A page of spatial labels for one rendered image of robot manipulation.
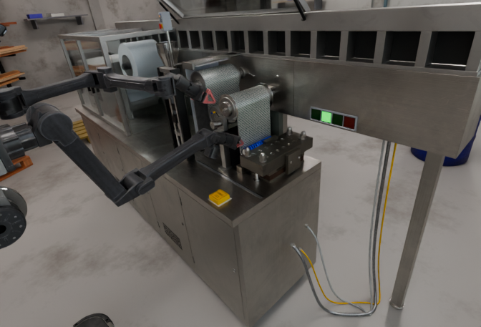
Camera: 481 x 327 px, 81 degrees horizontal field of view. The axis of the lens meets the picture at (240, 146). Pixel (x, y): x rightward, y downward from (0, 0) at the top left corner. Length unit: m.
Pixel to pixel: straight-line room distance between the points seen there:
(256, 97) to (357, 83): 0.48
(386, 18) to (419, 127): 0.43
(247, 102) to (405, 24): 0.72
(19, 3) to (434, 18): 9.26
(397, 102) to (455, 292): 1.46
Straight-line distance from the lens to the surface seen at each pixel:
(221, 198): 1.31
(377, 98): 1.31
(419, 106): 1.26
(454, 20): 1.20
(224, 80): 1.61
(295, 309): 2.04
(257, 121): 1.50
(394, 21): 1.25
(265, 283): 1.70
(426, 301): 2.27
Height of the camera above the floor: 1.71
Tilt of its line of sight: 27 degrees down
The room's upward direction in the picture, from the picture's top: 5 degrees counter-clockwise
